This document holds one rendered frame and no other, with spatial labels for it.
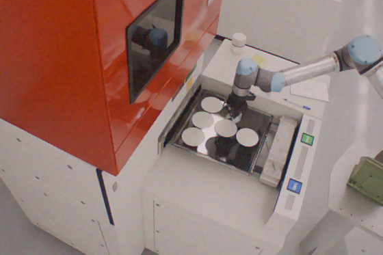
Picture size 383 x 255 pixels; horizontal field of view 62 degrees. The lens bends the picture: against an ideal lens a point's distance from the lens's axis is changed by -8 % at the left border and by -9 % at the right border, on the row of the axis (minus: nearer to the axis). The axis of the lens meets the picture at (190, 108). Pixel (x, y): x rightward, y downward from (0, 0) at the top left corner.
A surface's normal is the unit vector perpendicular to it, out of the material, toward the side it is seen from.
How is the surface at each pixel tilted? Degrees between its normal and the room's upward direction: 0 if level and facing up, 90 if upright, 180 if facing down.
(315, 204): 0
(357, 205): 0
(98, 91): 90
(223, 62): 0
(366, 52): 38
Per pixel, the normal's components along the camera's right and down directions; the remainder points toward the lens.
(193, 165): 0.08, -0.67
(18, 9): -0.41, 0.65
